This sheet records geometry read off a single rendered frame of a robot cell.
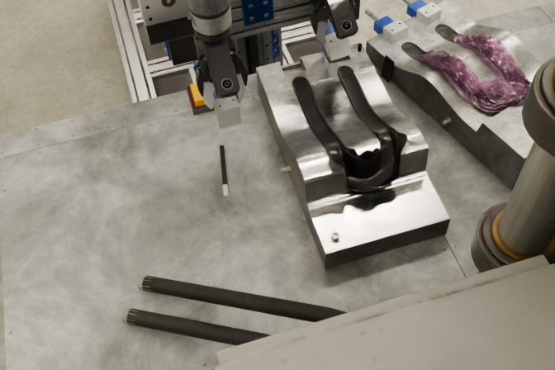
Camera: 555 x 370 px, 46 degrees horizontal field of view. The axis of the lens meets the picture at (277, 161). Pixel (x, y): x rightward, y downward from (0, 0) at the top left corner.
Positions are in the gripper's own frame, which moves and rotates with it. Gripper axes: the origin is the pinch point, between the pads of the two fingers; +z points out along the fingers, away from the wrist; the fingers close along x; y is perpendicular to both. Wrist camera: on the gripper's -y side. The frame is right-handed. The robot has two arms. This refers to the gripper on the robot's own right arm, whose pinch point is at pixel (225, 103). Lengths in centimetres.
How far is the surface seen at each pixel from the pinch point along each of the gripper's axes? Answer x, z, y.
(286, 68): -17.3, 8.3, 13.5
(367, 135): -25.6, 2.0, -16.0
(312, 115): -18.2, 7.1, -3.0
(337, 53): -28.4, 3.2, 9.7
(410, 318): -2, -52, -75
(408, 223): -27.6, 8.8, -34.3
